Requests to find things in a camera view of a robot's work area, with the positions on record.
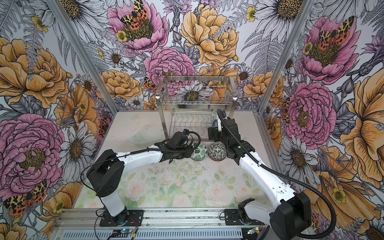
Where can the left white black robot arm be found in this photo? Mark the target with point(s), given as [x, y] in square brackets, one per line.
[105, 174]

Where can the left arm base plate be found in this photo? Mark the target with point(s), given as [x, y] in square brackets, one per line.
[132, 217]

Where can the left aluminium frame post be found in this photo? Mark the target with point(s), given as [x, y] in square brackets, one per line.
[79, 47]

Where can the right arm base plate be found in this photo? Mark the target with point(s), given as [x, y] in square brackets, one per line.
[232, 217]

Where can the steel two-tier dish rack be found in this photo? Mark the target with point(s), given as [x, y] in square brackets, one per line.
[191, 102]

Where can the aluminium frame post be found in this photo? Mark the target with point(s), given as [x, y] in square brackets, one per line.
[79, 47]
[291, 41]

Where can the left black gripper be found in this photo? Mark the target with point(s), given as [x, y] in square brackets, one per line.
[188, 153]

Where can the aluminium front rail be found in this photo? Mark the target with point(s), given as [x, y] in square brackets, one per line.
[155, 218]

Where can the white vented cable duct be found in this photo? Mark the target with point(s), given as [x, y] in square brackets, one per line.
[158, 234]

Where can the green leaf pattern bowl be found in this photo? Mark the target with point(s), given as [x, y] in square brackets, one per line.
[200, 152]

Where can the dark leaf pattern bowl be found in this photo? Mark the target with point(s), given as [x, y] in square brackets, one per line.
[217, 151]

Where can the green circuit board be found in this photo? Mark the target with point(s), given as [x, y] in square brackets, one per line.
[251, 231]
[129, 234]

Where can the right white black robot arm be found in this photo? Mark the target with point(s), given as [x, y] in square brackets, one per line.
[289, 213]

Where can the right green circuit board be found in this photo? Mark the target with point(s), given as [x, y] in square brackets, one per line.
[251, 231]

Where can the right aluminium frame post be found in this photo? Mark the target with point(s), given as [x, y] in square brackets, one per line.
[291, 41]

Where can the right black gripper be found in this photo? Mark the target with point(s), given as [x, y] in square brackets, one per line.
[216, 131]

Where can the blue floral bowl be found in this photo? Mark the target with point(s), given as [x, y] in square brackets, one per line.
[215, 123]

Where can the left green circuit board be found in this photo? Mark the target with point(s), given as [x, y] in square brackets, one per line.
[129, 234]

